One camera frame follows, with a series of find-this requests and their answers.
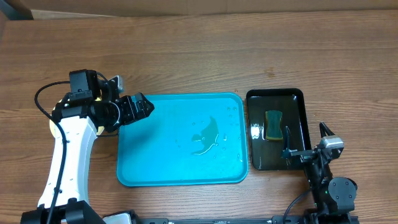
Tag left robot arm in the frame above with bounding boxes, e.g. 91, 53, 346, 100
21, 93, 155, 223

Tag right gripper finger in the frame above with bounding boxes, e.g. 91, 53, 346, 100
319, 121, 334, 138
282, 126, 291, 152

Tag blue plastic tray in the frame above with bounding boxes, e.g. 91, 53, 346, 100
116, 93, 249, 187

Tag black water tray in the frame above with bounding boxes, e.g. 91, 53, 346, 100
246, 88, 311, 170

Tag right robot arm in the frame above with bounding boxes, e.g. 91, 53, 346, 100
282, 122, 359, 223

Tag green and yellow sponge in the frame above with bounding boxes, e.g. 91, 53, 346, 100
265, 110, 283, 141

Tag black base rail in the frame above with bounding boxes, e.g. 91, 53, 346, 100
102, 210, 361, 224

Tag yellow-green plate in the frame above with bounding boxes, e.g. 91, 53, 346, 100
49, 96, 106, 139

